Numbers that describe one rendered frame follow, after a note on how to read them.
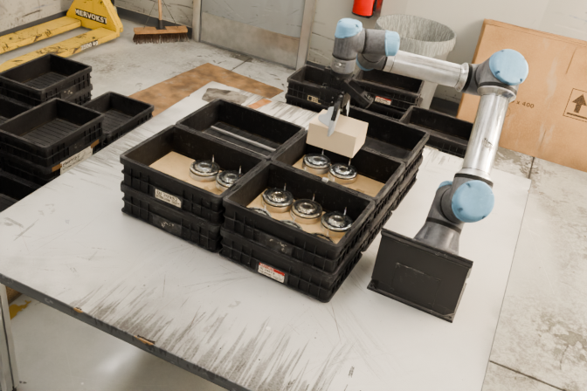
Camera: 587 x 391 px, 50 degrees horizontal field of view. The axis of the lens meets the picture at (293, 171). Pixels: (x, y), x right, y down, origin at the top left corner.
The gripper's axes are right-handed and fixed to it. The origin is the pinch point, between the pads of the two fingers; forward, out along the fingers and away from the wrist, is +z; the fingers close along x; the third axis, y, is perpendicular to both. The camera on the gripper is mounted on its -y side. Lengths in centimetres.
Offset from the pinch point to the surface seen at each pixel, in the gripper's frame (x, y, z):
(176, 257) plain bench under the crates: 41, 34, 40
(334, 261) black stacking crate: 35.6, -16.3, 22.9
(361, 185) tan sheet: -14.7, -7.8, 27.0
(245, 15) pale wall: -287, 179, 74
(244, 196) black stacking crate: 22.4, 20.7, 21.9
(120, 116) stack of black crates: -74, 144, 71
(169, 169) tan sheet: 16, 53, 27
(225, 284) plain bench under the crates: 44, 14, 40
